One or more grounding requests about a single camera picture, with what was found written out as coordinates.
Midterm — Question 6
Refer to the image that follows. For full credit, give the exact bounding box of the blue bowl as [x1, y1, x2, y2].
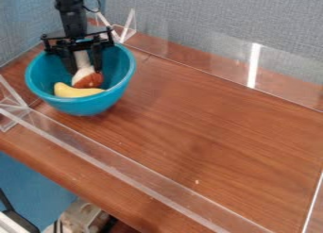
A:
[26, 43, 137, 116]

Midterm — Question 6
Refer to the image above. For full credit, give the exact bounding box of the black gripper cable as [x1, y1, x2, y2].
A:
[81, 0, 104, 14]

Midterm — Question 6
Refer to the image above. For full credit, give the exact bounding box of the white brown toy mushroom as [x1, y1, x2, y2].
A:
[73, 50, 104, 89]

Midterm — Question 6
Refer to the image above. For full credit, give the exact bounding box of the clear acrylic front barrier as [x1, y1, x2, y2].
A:
[0, 108, 272, 233]

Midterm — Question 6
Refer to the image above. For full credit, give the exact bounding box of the clear acrylic back barrier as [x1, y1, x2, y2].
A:
[125, 32, 323, 112]

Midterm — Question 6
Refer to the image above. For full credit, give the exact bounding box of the yellow toy banana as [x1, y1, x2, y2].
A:
[54, 82, 104, 98]

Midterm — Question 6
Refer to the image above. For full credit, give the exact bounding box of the clear acrylic barrier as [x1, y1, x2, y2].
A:
[0, 108, 272, 233]
[125, 32, 323, 112]

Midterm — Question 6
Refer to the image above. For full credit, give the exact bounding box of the clear acrylic left bracket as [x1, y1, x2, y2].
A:
[0, 75, 31, 132]

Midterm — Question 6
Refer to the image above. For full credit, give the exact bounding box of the clear acrylic corner bracket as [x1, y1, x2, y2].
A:
[96, 8, 137, 43]

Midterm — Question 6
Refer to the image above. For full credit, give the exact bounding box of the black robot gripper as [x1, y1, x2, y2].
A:
[41, 0, 114, 75]

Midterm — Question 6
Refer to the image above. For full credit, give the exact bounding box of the white equipment under table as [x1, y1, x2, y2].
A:
[42, 198, 110, 233]

